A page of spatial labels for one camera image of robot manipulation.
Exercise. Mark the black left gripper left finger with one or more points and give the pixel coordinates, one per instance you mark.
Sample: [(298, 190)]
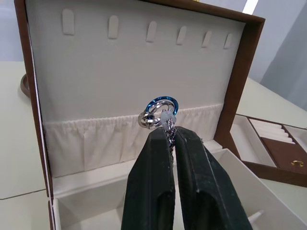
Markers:
[(148, 187)]

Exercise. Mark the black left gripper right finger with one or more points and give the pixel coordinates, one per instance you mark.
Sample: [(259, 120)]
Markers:
[(211, 191)]

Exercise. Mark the brown jewelry tray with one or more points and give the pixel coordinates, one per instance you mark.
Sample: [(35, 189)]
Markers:
[(271, 143)]

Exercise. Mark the brown jewelry box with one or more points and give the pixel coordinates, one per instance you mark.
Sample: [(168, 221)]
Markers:
[(115, 83)]

